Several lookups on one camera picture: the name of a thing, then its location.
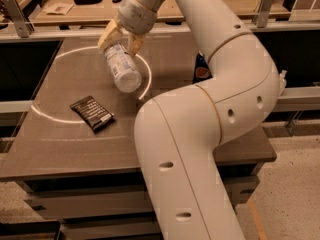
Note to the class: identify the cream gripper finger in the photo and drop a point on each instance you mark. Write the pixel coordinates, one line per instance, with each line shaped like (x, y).
(135, 42)
(112, 33)

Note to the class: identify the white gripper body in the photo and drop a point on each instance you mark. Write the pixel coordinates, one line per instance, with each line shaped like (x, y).
(137, 16)

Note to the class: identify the clear plastic water bottle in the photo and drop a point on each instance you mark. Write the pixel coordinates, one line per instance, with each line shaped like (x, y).
(123, 69)

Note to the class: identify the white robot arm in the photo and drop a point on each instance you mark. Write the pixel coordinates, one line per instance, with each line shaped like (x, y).
(176, 132)

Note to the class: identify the small clear sanitizer bottle right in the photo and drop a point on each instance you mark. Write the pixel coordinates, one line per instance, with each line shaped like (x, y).
(282, 81)

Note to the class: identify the black device on back table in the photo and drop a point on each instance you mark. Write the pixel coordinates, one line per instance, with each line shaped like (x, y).
(87, 2)

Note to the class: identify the paper envelope on back table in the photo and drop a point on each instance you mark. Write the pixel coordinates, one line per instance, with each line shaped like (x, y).
(59, 9)

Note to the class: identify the blue Pepsi can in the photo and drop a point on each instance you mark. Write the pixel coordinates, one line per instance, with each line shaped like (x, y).
(201, 70)

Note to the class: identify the black snack bar wrapper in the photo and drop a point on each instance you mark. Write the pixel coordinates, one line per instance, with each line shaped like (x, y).
(92, 112)

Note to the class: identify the left metal bracket post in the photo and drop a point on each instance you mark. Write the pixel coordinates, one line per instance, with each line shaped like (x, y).
(11, 9)

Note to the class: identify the metal bracket post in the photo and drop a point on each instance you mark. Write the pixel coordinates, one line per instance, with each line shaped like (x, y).
(11, 9)
(261, 17)

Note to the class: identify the right metal bracket post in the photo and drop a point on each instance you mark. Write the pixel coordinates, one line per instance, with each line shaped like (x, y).
(261, 17)

